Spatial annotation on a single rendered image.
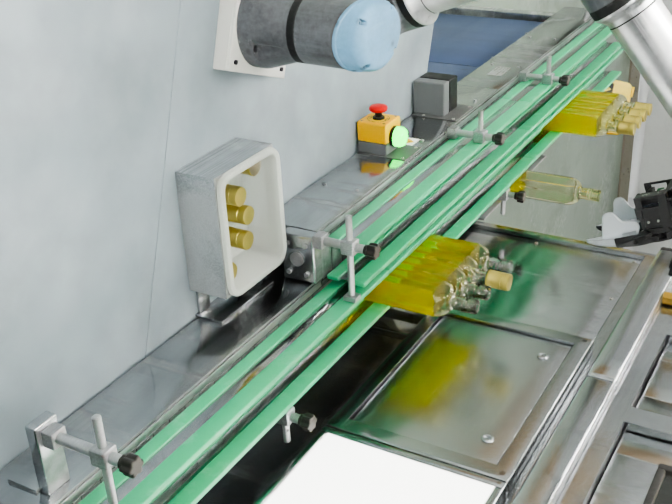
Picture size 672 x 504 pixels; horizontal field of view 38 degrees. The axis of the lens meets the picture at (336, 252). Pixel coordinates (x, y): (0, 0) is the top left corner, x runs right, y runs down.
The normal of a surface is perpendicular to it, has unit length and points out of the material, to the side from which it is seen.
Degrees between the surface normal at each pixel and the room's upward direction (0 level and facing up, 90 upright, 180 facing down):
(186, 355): 90
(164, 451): 90
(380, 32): 8
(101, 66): 0
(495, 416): 90
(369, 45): 8
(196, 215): 90
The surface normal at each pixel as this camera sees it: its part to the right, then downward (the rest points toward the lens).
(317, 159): 0.87, 0.19
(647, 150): -0.50, 0.41
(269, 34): -0.22, 0.43
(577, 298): -0.05, -0.89
